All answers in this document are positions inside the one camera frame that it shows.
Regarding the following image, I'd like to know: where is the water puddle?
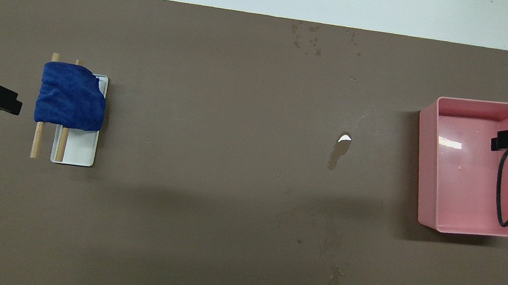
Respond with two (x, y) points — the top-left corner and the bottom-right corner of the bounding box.
(327, 131), (354, 173)

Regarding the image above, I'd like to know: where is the blue towel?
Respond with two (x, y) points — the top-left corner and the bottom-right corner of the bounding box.
(33, 60), (111, 134)

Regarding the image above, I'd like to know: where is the pink plastic bin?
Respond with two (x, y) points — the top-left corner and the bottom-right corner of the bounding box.
(406, 91), (508, 241)

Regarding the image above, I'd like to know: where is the brown table mat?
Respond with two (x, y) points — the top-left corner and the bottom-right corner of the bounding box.
(0, 0), (508, 285)

